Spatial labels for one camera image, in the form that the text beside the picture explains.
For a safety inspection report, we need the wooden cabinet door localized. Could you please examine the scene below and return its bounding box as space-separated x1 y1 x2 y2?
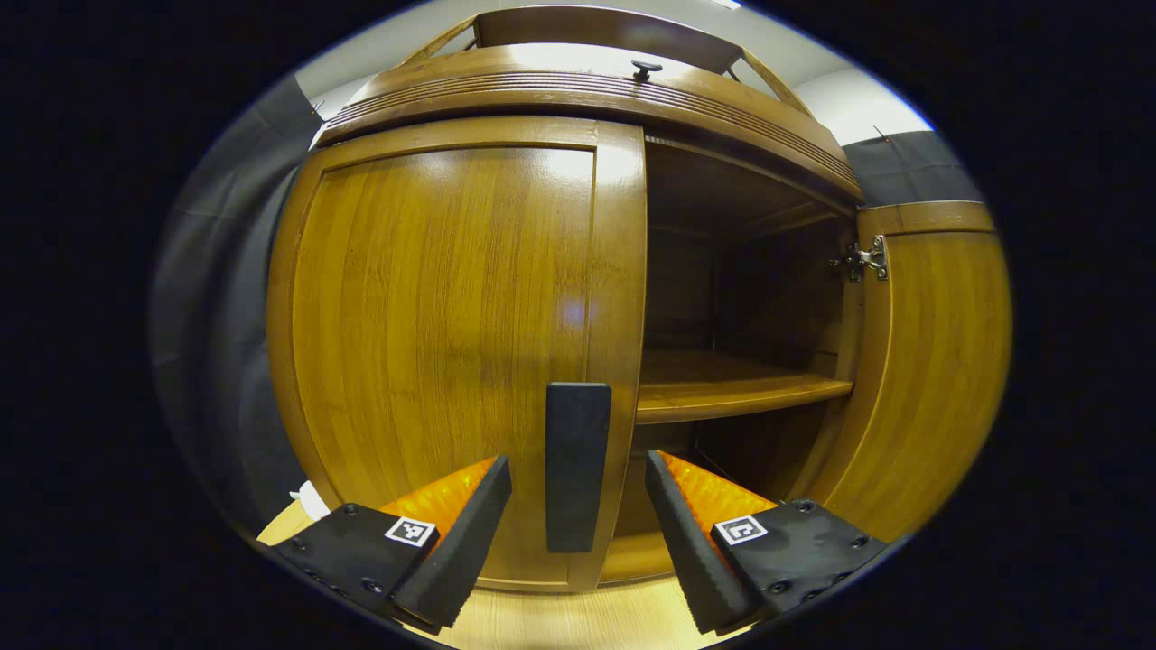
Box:
266 116 648 594
804 200 1012 543

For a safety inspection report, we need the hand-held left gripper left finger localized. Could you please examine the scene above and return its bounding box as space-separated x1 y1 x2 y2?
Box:
271 456 513 637

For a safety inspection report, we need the wooden double-door shoe cabinet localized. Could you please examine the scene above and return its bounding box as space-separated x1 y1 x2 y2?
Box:
266 5 1012 597

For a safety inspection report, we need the wooden inner shelf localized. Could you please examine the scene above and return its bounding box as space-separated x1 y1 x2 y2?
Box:
637 350 854 425

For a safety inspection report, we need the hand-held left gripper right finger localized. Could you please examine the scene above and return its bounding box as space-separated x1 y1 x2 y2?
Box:
644 450 909 637

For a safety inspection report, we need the black door handle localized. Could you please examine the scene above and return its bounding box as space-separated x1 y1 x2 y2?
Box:
545 382 612 553

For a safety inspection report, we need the wooden cabinet drawer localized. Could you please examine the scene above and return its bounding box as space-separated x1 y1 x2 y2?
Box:
316 43 863 201

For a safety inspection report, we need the silver door hinge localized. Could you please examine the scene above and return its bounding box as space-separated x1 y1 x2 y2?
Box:
831 237 890 283

